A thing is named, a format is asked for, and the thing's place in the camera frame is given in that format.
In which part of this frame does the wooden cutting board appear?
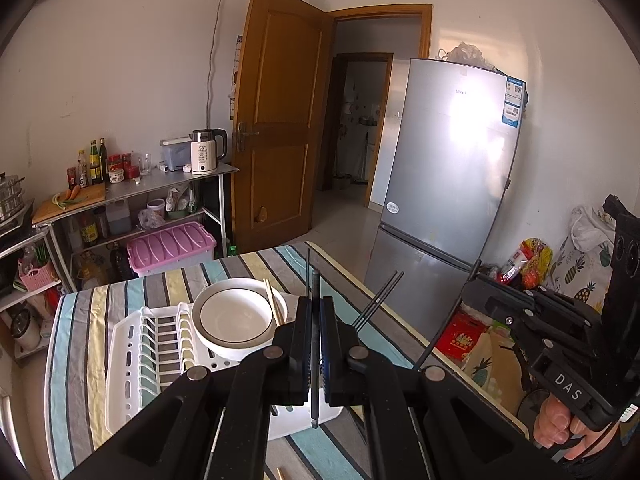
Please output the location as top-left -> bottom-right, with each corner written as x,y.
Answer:
31,182 -> 108,225

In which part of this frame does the white electric kettle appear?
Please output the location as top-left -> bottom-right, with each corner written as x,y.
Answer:
189,128 -> 228,176

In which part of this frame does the red box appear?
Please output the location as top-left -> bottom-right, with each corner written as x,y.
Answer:
435,310 -> 488,361

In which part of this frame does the wall calendar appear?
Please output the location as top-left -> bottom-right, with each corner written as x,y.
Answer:
230,35 -> 243,121

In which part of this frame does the wooden door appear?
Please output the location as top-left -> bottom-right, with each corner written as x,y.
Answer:
232,0 -> 333,256

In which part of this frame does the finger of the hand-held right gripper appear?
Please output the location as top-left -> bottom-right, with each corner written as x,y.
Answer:
502,317 -> 598,361
462,275 -> 603,333

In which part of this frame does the pink storage box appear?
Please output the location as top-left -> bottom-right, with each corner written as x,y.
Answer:
126,221 -> 217,277

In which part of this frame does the white bowl with black rim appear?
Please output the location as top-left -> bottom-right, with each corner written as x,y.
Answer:
191,278 -> 289,361

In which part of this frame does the stainless steamer pot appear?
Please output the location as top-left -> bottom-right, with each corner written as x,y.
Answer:
0,172 -> 33,223

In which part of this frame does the pineapple print bag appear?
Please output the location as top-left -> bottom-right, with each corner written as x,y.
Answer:
547,205 -> 616,311
462,330 -> 526,411

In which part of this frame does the white plastic jug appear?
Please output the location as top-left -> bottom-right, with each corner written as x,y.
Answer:
106,199 -> 132,235

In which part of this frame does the striped tablecloth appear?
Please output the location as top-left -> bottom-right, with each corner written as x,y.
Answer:
44,241 -> 531,480

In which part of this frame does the pink plastic basket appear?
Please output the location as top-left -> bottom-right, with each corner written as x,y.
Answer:
18,262 -> 56,292

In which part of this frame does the silver refrigerator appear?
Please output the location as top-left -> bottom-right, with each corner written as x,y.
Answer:
365,57 -> 528,361

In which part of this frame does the metal shelf table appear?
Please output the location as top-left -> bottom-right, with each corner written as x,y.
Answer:
32,162 -> 240,291

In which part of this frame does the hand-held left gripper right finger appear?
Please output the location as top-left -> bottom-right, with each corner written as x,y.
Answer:
320,296 -> 551,480

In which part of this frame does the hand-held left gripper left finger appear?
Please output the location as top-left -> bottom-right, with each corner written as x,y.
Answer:
65,296 -> 313,480

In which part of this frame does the person's right hand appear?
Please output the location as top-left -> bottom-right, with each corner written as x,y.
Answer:
532,392 -> 621,463

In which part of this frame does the person's right forearm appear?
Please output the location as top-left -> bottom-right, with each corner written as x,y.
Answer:
560,422 -> 640,480

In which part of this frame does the wooden door frame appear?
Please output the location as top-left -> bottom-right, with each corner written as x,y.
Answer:
332,4 -> 433,211

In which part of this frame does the white plastic dish rack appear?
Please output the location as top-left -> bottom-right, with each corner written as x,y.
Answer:
105,302 -> 346,443

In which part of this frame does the plastic bag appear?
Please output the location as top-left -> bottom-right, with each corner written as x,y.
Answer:
437,40 -> 496,71

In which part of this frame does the red snack packet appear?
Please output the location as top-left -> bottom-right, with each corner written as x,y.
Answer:
500,237 -> 553,288

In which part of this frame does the white rice cooker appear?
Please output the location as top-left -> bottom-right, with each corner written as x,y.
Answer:
10,307 -> 42,351

